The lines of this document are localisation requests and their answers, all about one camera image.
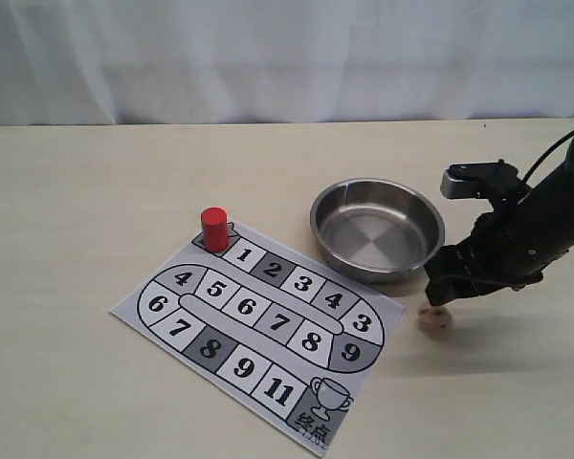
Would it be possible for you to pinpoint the stainless steel bowl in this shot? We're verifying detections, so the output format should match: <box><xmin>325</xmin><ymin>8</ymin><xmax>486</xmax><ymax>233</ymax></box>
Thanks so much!
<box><xmin>309</xmin><ymin>177</ymin><xmax>446</xmax><ymax>284</ymax></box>

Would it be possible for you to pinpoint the white curtain backdrop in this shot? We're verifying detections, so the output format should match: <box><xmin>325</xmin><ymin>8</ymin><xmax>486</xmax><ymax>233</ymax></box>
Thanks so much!
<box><xmin>0</xmin><ymin>1</ymin><xmax>574</xmax><ymax>125</ymax></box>

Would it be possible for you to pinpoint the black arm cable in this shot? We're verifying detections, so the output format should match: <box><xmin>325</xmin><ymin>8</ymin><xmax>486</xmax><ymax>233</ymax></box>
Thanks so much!
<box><xmin>520</xmin><ymin>124</ymin><xmax>574</xmax><ymax>186</ymax></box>

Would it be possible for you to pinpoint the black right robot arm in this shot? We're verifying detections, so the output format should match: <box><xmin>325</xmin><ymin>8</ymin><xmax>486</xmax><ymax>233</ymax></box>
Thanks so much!
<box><xmin>425</xmin><ymin>129</ymin><xmax>574</xmax><ymax>306</ymax></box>

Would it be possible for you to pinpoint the wooden die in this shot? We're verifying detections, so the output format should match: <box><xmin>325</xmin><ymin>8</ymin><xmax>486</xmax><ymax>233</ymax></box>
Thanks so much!
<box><xmin>417</xmin><ymin>306</ymin><xmax>453</xmax><ymax>336</ymax></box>

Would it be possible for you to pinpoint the red cylinder game piece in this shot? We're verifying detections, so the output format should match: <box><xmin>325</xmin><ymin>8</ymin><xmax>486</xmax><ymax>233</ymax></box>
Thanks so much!
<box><xmin>200</xmin><ymin>207</ymin><xmax>229</xmax><ymax>252</ymax></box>

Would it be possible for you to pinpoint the printed number game board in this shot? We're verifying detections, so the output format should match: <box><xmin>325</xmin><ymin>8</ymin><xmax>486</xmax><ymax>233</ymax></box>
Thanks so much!
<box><xmin>112</xmin><ymin>221</ymin><xmax>404</xmax><ymax>456</ymax></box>

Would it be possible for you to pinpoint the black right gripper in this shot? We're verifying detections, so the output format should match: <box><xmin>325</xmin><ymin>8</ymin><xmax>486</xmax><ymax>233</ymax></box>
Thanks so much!
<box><xmin>425</xmin><ymin>195</ymin><xmax>545</xmax><ymax>307</ymax></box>

